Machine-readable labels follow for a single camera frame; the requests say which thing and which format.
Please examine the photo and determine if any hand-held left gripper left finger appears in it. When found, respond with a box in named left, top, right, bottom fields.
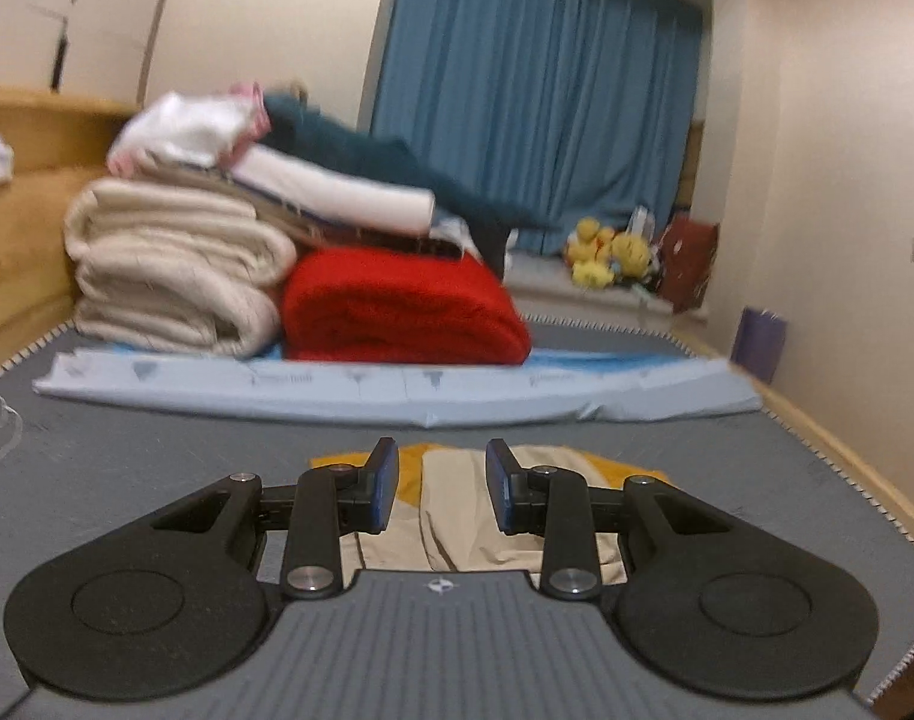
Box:
left=153, top=436, right=399, bottom=602

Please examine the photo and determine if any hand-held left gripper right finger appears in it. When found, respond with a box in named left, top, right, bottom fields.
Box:
left=485, top=438, right=732, bottom=602

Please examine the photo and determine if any beige and yellow hooded jacket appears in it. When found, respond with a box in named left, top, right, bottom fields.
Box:
left=309, top=444, right=668, bottom=587

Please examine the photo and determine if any light blue folded sheet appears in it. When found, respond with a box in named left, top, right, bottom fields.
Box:
left=33, top=345, right=764, bottom=430

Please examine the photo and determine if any red folded blanket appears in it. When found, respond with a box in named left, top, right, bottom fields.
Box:
left=281, top=247, right=533, bottom=365

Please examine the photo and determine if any white window sill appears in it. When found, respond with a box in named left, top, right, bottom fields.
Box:
left=502, top=251, right=713, bottom=331

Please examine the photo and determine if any white pink folded bedding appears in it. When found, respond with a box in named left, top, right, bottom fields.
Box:
left=224, top=172, right=465, bottom=260

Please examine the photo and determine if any yellow plush toy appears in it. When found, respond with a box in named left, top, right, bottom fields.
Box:
left=566, top=217, right=615, bottom=290
left=611, top=231, right=653, bottom=286

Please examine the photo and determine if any grey quilted mattress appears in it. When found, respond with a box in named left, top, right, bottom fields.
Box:
left=0, top=315, right=914, bottom=700

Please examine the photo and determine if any white folded pillow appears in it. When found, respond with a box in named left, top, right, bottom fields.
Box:
left=232, top=146, right=437, bottom=235

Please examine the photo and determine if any dark red bag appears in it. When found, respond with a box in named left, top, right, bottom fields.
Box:
left=656, top=214, right=720, bottom=314

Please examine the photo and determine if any purple box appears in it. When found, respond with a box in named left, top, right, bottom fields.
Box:
left=730, top=306, right=788, bottom=383

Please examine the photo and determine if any cream folded quilt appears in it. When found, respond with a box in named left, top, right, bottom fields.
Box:
left=63, top=178, right=299, bottom=359

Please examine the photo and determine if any dark teal shark plush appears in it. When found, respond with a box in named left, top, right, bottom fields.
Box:
left=262, top=90, right=555, bottom=278

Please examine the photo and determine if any blue curtain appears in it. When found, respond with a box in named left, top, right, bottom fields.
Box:
left=371, top=0, right=705, bottom=256

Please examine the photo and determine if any wooden headboard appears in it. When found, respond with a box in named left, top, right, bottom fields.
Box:
left=0, top=82, right=139, bottom=376

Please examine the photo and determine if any white wardrobe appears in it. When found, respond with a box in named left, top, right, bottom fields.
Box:
left=0, top=0, right=188, bottom=102

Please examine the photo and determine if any wooden bed side rail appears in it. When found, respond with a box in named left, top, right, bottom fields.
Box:
left=682, top=330, right=914, bottom=541

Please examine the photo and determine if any white charging cable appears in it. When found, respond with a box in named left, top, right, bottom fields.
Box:
left=0, top=394, right=23, bottom=475

